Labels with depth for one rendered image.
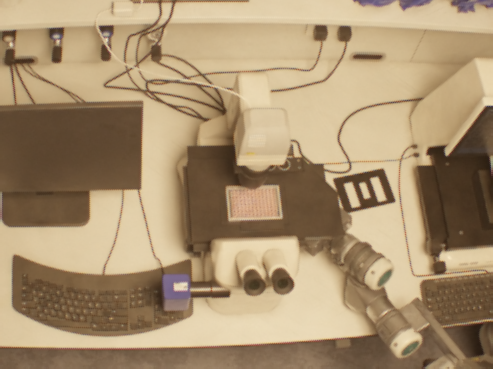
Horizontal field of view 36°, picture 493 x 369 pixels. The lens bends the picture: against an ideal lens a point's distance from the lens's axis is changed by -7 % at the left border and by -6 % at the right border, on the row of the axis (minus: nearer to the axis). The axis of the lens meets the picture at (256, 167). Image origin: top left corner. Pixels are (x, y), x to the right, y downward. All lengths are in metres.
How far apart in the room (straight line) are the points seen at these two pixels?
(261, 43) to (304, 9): 0.48
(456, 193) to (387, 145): 0.28
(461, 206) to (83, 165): 1.03
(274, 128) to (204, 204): 0.36
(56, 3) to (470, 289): 1.34
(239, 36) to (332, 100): 0.34
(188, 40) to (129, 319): 0.82
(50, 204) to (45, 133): 0.42
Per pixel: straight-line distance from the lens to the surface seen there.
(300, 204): 1.95
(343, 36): 2.28
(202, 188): 1.93
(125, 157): 1.82
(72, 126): 1.72
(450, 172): 2.24
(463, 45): 2.51
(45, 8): 1.85
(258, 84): 1.80
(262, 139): 1.65
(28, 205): 2.14
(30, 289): 2.04
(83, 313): 2.00
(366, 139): 2.32
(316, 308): 2.08
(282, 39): 2.33
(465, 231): 2.17
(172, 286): 1.82
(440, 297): 2.16
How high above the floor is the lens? 2.68
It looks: 61 degrees down
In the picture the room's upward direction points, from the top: 17 degrees clockwise
